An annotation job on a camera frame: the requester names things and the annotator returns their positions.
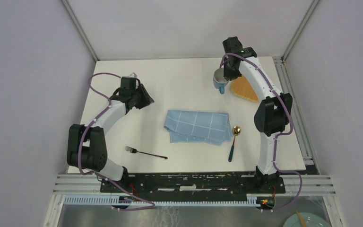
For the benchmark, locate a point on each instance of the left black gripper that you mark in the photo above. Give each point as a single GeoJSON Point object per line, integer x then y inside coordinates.
{"type": "Point", "coordinates": [147, 100]}

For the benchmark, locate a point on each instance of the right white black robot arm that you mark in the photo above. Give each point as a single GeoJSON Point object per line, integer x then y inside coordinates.
{"type": "Point", "coordinates": [273, 116]}

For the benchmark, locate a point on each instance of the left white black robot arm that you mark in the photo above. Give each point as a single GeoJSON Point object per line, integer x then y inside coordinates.
{"type": "Point", "coordinates": [87, 148]}

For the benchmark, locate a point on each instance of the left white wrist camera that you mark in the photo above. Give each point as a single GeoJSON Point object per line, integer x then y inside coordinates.
{"type": "Point", "coordinates": [133, 75]}

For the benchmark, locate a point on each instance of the black metal fork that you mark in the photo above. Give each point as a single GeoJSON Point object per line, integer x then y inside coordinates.
{"type": "Point", "coordinates": [135, 151]}

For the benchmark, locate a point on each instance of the blue checked cloth napkin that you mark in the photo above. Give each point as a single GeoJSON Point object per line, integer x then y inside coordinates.
{"type": "Point", "coordinates": [198, 127]}

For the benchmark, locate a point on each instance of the light blue cable duct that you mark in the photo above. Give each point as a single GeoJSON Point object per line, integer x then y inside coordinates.
{"type": "Point", "coordinates": [114, 200]}

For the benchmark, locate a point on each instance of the wooden chopstick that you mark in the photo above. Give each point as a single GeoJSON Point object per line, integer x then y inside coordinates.
{"type": "Point", "coordinates": [302, 221]}

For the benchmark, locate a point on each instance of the white blue mug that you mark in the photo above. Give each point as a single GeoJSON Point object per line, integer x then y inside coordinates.
{"type": "Point", "coordinates": [219, 81]}

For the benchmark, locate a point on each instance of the gold spoon teal handle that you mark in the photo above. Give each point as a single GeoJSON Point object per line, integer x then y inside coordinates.
{"type": "Point", "coordinates": [236, 131]}

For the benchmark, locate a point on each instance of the green plate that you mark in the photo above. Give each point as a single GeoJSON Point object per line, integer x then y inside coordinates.
{"type": "Point", "coordinates": [311, 220]}

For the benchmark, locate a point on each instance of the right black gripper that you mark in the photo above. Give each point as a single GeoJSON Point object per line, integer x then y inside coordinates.
{"type": "Point", "coordinates": [228, 75]}

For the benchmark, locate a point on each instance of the woven bamboo placemat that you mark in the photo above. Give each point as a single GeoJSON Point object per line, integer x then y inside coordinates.
{"type": "Point", "coordinates": [241, 88]}

